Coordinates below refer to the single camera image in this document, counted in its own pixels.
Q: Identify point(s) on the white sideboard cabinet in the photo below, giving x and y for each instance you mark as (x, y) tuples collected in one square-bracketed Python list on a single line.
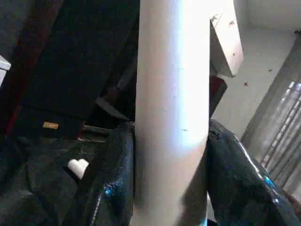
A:
[(3, 68)]

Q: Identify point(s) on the black speaker cabinet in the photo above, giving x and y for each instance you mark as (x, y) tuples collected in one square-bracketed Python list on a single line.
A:
[(70, 58)]

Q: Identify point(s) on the white wall-mounted box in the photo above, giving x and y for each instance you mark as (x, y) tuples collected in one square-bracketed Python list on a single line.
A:
[(228, 42)]

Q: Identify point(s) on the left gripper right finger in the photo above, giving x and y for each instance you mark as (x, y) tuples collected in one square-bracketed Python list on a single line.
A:
[(240, 183)]

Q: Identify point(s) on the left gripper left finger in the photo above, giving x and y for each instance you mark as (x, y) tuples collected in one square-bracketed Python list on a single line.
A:
[(110, 179)]

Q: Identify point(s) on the black plastic mat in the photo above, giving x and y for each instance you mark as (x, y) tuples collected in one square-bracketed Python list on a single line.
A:
[(35, 183)]

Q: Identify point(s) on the small yellow label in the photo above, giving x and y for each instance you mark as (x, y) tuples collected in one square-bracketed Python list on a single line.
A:
[(50, 125)]

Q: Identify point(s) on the grey vertical blinds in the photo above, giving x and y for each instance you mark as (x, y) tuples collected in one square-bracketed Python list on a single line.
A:
[(279, 122)]

